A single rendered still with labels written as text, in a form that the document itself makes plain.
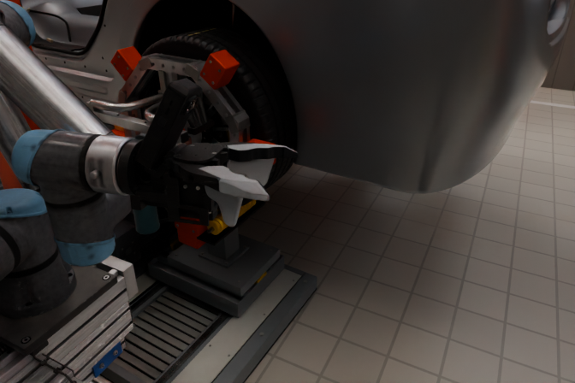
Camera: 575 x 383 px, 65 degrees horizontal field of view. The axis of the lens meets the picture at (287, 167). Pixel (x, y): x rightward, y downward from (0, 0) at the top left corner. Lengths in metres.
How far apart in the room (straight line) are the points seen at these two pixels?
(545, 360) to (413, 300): 0.54
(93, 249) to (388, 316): 1.61
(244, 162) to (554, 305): 2.01
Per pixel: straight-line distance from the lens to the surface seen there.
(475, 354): 2.08
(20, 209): 0.94
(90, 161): 0.60
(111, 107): 1.51
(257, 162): 0.60
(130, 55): 1.71
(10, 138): 1.15
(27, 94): 0.79
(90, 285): 1.08
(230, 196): 0.49
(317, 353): 1.95
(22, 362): 1.07
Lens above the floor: 1.48
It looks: 27 degrees down
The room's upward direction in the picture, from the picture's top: straight up
